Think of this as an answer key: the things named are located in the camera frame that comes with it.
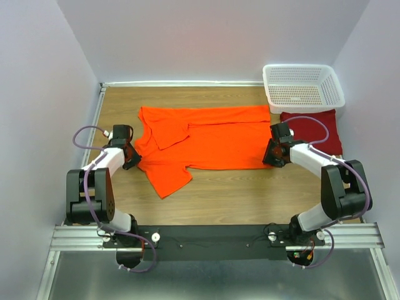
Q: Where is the orange t shirt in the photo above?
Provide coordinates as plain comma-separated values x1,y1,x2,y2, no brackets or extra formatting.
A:
135,105,271,198

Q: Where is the folded dark red t shirt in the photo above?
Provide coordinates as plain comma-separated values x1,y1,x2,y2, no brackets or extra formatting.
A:
280,109,343,155

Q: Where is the white plastic basket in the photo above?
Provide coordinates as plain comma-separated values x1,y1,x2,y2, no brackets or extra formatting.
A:
262,64,345,114

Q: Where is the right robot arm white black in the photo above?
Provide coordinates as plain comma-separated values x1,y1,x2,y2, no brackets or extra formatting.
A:
262,122,373,245

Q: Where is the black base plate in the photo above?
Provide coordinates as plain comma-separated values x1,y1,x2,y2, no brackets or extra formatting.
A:
102,223,325,269

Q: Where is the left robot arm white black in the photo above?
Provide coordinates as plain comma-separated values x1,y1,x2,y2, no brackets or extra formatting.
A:
66,124,146,247

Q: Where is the aluminium rail frame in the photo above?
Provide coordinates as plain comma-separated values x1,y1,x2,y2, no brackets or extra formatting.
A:
37,81,391,300

